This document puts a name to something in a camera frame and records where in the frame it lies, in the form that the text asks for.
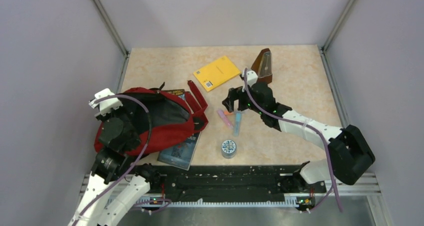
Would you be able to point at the pink highlighter pen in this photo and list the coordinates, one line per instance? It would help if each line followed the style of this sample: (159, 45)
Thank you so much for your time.
(224, 118)

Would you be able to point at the red student backpack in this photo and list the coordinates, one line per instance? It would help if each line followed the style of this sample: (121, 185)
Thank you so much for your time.
(161, 123)

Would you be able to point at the brown wooden metronome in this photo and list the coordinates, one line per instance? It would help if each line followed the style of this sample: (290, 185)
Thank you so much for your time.
(263, 66)

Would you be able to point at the Nineteen Eighty-Four dark book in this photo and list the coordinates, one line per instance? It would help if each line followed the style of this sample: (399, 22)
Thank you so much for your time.
(180, 155)

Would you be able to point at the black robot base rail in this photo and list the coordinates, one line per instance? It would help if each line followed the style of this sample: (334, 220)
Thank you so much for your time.
(219, 184)

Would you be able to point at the colourful treehouse storey book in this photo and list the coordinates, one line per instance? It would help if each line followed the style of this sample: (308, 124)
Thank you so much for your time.
(175, 94)

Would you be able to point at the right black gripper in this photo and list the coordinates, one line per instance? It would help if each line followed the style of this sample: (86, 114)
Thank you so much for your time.
(235, 93)

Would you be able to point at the yellow notebook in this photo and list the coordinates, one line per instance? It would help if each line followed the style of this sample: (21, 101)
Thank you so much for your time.
(216, 73)

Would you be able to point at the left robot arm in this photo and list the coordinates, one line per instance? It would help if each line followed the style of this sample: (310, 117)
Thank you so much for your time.
(111, 164)

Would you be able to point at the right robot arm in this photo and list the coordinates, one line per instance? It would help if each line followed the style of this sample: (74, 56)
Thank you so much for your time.
(348, 155)

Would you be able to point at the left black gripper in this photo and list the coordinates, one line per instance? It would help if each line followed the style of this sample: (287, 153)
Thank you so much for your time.
(123, 107)

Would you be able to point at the round blue patterned tin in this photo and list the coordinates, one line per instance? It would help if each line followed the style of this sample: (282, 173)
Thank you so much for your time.
(228, 149)

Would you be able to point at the blue highlighter pen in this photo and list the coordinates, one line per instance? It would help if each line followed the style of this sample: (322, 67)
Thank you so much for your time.
(237, 123)

